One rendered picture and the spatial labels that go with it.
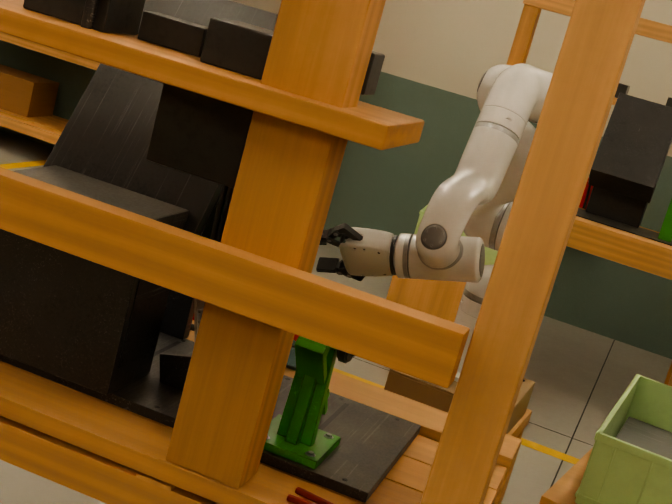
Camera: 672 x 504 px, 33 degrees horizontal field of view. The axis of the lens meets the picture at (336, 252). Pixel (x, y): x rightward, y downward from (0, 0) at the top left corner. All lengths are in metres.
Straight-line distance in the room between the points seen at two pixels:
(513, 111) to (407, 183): 5.73
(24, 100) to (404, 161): 2.74
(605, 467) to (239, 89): 1.23
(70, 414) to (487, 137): 0.91
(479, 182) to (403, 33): 5.81
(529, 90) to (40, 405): 1.07
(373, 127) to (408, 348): 0.34
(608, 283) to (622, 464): 5.22
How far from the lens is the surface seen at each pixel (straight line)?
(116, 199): 2.15
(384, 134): 1.73
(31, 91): 8.49
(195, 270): 1.84
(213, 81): 1.81
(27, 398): 2.13
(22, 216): 1.98
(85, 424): 2.07
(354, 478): 2.08
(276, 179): 1.82
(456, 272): 2.09
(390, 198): 7.94
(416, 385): 2.62
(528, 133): 2.46
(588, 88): 1.71
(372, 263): 2.14
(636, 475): 2.57
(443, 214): 2.04
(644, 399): 3.14
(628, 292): 7.74
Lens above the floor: 1.71
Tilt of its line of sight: 13 degrees down
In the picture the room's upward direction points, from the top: 15 degrees clockwise
